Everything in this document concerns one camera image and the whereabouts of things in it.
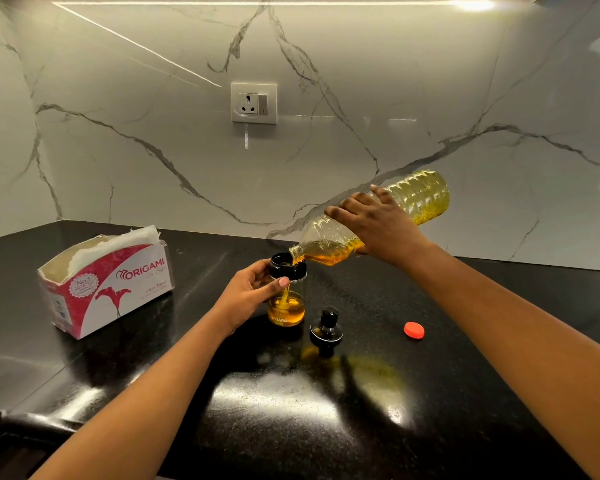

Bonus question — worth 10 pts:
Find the stack of white tissues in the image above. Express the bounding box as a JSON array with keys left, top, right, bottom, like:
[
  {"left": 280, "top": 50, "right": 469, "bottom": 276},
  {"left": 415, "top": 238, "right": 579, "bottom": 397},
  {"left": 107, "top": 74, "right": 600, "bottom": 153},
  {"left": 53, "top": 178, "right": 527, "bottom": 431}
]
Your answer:
[{"left": 67, "top": 224, "right": 162, "bottom": 275}]

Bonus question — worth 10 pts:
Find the brown base cabinet door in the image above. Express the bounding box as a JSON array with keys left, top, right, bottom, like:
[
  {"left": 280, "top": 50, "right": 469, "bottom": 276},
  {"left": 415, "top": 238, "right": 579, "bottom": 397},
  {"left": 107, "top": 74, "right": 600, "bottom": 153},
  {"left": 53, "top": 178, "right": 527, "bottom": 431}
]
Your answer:
[{"left": 0, "top": 434, "right": 56, "bottom": 480}]

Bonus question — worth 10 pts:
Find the large clear plastic oil bottle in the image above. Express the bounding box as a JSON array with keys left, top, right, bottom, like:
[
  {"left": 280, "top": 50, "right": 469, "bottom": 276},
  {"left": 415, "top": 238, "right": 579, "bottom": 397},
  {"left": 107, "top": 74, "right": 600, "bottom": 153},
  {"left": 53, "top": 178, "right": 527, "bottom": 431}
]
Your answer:
[{"left": 289, "top": 169, "right": 451, "bottom": 268}]

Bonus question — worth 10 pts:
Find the person's left hand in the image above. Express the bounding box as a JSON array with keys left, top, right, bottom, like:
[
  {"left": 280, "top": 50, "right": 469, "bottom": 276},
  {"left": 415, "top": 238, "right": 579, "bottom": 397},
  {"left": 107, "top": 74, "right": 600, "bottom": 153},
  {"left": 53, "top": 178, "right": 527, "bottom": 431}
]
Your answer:
[{"left": 212, "top": 258, "right": 291, "bottom": 335}]

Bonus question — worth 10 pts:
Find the person's right hand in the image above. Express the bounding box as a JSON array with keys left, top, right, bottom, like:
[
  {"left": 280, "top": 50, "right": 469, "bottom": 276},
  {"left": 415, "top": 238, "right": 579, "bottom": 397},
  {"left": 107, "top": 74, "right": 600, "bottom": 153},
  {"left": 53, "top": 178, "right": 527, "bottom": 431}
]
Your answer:
[{"left": 325, "top": 184, "right": 433, "bottom": 273}]

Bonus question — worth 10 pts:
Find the black stone countertop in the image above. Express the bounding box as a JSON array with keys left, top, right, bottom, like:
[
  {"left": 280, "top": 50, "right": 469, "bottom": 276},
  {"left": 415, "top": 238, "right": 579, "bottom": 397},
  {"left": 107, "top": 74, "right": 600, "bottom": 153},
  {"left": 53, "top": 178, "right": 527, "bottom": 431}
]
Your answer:
[{"left": 0, "top": 219, "right": 600, "bottom": 480}]

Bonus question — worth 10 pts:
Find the red and white tissue box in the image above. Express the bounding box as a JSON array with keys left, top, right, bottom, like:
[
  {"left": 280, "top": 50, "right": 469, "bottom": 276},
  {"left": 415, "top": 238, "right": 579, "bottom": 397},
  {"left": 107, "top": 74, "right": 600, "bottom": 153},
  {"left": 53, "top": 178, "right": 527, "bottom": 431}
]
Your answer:
[{"left": 37, "top": 234, "right": 176, "bottom": 341}]

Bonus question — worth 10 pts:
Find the black knobbed bottle lid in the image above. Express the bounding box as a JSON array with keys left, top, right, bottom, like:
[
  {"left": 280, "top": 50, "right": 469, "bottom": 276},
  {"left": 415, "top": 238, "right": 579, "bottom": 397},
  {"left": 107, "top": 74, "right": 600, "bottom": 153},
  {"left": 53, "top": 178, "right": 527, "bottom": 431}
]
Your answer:
[{"left": 309, "top": 306, "right": 345, "bottom": 345}]

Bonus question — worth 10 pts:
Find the person's left forearm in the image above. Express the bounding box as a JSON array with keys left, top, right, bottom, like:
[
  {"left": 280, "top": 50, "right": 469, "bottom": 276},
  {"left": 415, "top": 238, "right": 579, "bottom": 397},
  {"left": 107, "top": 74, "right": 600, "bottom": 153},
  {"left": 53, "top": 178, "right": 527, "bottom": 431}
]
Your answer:
[{"left": 29, "top": 312, "right": 231, "bottom": 480}]

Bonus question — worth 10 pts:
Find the person's right forearm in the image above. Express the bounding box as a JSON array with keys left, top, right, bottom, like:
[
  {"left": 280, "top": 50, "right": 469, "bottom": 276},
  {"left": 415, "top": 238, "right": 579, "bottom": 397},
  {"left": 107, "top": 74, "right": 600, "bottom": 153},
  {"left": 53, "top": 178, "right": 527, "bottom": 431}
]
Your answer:
[{"left": 402, "top": 239, "right": 600, "bottom": 480}]

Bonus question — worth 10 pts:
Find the white wall socket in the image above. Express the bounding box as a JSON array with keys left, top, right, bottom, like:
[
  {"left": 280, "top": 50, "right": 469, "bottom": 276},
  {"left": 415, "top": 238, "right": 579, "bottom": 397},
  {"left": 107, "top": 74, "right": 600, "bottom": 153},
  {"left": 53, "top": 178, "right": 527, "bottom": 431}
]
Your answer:
[{"left": 230, "top": 82, "right": 279, "bottom": 125}]

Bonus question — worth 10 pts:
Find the small glass oil bottle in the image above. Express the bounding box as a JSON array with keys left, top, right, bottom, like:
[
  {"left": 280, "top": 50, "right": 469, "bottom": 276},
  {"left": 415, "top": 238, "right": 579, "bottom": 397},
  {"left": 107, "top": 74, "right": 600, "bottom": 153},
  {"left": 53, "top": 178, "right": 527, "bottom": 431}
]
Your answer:
[{"left": 267, "top": 252, "right": 308, "bottom": 328}]

